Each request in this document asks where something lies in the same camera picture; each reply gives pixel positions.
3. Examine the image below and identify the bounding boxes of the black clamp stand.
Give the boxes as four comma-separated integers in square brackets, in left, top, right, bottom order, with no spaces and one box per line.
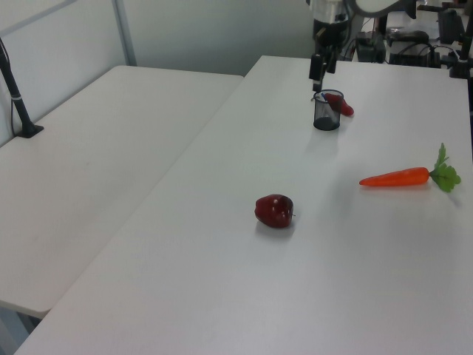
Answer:
[448,32,473,80]

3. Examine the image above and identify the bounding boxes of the red toy chili pepper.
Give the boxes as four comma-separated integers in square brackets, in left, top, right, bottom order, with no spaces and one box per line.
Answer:
[324,92,355,117]

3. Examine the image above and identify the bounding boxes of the dark red toy apple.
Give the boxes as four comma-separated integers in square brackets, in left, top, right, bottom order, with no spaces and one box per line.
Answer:
[253,194,296,229]

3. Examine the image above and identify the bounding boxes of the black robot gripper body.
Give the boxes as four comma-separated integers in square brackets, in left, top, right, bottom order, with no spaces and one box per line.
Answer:
[312,17,350,57]

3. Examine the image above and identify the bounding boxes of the black electronics box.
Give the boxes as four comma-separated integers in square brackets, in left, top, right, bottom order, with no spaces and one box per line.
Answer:
[355,31,387,64]

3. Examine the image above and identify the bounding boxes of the black mesh pen cup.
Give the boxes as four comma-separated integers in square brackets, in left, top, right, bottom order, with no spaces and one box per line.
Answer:
[313,89,344,131]

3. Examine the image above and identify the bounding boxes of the adjacent white table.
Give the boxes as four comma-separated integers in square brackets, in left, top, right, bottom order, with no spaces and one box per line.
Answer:
[0,65,245,319]

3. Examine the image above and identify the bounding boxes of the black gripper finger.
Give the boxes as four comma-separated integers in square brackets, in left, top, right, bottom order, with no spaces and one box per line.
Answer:
[324,50,338,74]
[308,53,324,92]

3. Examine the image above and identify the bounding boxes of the grey partition frame post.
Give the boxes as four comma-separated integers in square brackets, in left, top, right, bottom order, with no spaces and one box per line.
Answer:
[109,0,138,67]

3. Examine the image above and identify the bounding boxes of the orange toy carrot green leaves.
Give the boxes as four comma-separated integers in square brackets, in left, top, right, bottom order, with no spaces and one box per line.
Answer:
[358,142,462,194]

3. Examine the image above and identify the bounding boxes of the black camera pole with base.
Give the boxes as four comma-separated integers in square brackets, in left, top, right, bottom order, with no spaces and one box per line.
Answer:
[0,36,45,140]

